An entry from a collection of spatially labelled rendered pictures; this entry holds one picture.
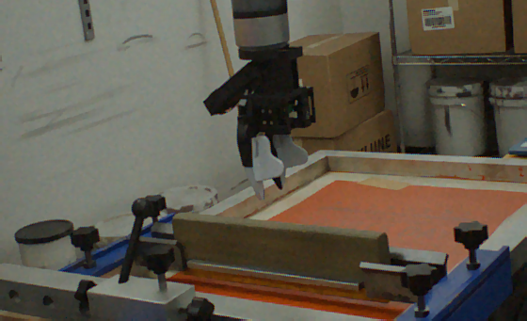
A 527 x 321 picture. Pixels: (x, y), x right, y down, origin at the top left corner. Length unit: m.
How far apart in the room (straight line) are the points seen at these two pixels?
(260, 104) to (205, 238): 0.26
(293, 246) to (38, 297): 0.36
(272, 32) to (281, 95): 0.09
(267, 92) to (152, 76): 2.93
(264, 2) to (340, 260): 0.36
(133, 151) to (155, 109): 0.22
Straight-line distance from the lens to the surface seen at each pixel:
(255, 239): 1.44
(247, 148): 1.36
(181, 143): 4.42
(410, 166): 1.96
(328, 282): 1.38
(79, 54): 3.96
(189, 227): 1.51
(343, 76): 4.73
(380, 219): 1.73
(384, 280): 1.34
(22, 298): 1.44
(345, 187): 1.93
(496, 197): 1.81
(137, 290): 1.21
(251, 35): 1.32
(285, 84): 1.33
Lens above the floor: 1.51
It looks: 14 degrees down
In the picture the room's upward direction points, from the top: 7 degrees counter-clockwise
